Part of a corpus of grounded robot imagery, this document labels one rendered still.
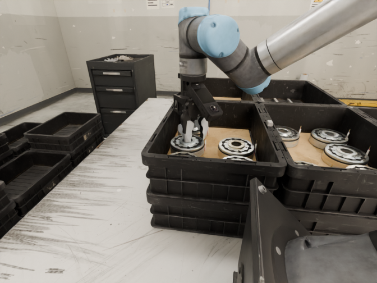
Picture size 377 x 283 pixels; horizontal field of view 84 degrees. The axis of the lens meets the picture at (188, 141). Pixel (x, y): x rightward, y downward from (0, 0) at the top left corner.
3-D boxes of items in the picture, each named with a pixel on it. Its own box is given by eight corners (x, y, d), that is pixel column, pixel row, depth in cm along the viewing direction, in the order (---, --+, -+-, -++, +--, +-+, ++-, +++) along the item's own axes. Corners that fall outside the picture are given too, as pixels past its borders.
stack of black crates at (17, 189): (40, 248, 111) (15, 200, 95) (-9, 241, 115) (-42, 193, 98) (84, 195, 146) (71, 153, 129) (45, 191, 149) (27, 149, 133)
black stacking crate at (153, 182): (276, 212, 46) (287, 169, 41) (145, 199, 50) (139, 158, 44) (253, 132, 80) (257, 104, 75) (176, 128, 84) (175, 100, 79)
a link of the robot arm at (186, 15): (185, 5, 45) (173, 8, 52) (185, 59, 50) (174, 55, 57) (217, 6, 48) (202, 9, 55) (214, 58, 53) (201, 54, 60)
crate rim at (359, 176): (463, 192, 38) (472, 182, 36) (286, 177, 41) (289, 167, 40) (347, 113, 72) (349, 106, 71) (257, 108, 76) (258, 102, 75)
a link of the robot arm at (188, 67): (213, 58, 55) (187, 60, 51) (212, 76, 57) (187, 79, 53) (196, 54, 60) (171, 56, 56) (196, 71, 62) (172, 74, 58)
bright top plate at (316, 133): (354, 145, 63) (355, 143, 63) (319, 143, 64) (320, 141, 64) (337, 130, 72) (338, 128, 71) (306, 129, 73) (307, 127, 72)
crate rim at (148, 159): (286, 177, 41) (289, 167, 40) (139, 165, 45) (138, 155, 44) (257, 108, 76) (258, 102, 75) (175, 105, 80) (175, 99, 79)
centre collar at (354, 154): (361, 158, 56) (362, 155, 56) (341, 156, 56) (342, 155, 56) (350, 148, 60) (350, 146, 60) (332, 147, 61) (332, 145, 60)
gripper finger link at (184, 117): (190, 131, 64) (195, 103, 61) (193, 133, 63) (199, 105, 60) (177, 132, 62) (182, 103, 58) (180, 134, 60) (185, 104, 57)
